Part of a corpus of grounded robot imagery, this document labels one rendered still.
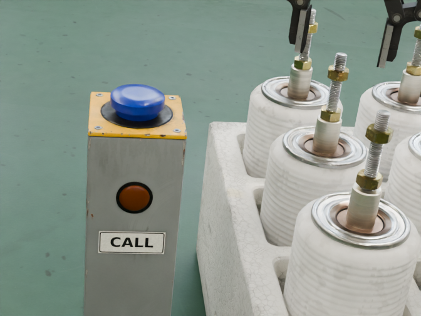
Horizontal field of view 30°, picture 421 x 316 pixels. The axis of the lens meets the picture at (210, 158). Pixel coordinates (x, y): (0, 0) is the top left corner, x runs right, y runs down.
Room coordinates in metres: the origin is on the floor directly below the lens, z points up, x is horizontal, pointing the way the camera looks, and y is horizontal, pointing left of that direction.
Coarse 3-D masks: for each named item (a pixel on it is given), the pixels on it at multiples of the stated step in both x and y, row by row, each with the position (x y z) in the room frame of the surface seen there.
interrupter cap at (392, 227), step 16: (336, 192) 0.54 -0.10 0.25; (320, 208) 0.52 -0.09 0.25; (336, 208) 0.52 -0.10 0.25; (384, 208) 0.53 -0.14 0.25; (320, 224) 0.49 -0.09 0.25; (336, 224) 0.50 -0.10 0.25; (384, 224) 0.51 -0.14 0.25; (400, 224) 0.51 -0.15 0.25; (336, 240) 0.48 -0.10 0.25; (352, 240) 0.48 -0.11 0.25; (368, 240) 0.48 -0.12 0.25; (384, 240) 0.48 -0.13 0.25; (400, 240) 0.48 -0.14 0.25
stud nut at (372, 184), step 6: (360, 174) 0.51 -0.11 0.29; (378, 174) 0.51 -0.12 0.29; (360, 180) 0.51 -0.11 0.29; (366, 180) 0.50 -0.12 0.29; (372, 180) 0.50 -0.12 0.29; (378, 180) 0.50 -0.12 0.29; (360, 186) 0.51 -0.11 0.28; (366, 186) 0.50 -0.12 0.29; (372, 186) 0.50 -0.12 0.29; (378, 186) 0.51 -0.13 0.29
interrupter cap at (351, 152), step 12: (288, 132) 0.64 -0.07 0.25; (300, 132) 0.65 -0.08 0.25; (312, 132) 0.65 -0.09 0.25; (288, 144) 0.62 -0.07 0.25; (300, 144) 0.63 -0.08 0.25; (348, 144) 0.64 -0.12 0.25; (360, 144) 0.64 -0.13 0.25; (300, 156) 0.60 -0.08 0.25; (312, 156) 0.60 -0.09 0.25; (324, 156) 0.61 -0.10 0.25; (336, 156) 0.61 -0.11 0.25; (348, 156) 0.61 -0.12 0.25; (360, 156) 0.61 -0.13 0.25; (336, 168) 0.59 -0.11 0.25
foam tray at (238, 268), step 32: (224, 128) 0.79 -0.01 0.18; (352, 128) 0.83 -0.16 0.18; (224, 160) 0.72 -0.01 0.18; (224, 192) 0.66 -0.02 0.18; (256, 192) 0.67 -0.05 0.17; (384, 192) 0.69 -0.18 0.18; (224, 224) 0.64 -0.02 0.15; (256, 224) 0.60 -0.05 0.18; (224, 256) 0.62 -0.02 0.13; (256, 256) 0.55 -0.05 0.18; (288, 256) 0.56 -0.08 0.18; (224, 288) 0.60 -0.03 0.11; (256, 288) 0.51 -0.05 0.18; (416, 288) 0.53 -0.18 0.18
